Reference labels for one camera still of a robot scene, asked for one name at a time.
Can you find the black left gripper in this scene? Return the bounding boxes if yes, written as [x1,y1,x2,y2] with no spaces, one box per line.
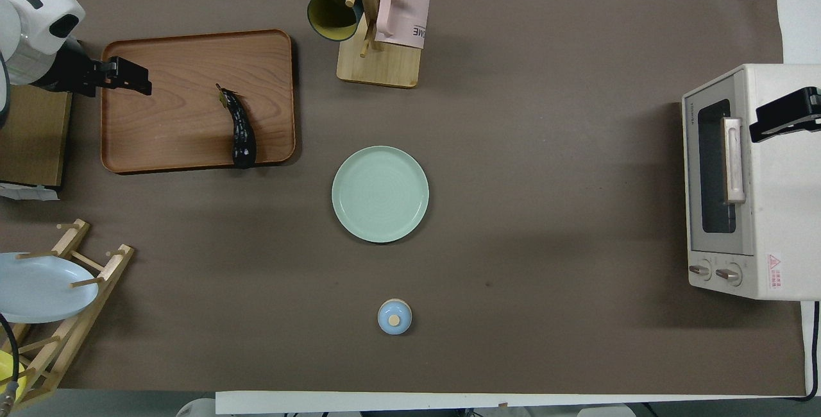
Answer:
[31,40,153,98]

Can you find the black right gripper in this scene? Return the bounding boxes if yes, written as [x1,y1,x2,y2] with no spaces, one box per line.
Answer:
[749,86,821,144]

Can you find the white toaster oven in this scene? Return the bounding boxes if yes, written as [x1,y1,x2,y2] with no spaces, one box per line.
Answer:
[681,63,821,302]

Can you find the dark purple eggplant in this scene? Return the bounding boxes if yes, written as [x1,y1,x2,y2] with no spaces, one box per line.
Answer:
[215,83,258,170]

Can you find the light green plate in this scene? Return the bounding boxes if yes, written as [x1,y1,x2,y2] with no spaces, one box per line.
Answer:
[331,145,430,244]

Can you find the brown wooden tray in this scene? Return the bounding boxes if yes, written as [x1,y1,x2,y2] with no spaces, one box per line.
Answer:
[100,29,298,175]

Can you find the wooden dish rack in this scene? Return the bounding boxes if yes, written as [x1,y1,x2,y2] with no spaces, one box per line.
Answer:
[0,218,136,413]

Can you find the dark blue mug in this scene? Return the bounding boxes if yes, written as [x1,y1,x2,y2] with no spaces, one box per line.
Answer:
[307,0,366,43]

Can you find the light blue plate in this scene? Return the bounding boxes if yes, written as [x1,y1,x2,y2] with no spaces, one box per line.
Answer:
[0,251,101,325]

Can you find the wooden mug tree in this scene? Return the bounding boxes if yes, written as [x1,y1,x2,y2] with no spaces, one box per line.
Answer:
[306,0,431,89]

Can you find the brown table mat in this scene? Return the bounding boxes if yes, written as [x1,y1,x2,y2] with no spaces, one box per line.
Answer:
[0,0,809,398]

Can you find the pink mug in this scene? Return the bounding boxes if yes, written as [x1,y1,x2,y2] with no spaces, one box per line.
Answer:
[375,0,432,51]

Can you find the yellow plate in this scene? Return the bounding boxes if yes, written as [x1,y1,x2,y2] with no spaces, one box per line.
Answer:
[0,349,28,403]

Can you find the small blue white bell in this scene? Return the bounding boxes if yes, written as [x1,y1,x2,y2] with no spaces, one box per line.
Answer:
[377,298,413,336]

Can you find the wire basket wooden shelf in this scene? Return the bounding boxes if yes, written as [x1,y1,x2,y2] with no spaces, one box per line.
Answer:
[0,38,73,187]

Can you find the black oven power cable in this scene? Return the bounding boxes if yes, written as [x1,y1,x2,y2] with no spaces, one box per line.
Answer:
[794,301,821,402]

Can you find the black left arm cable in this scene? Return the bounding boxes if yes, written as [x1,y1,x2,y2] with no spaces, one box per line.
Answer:
[0,313,21,417]

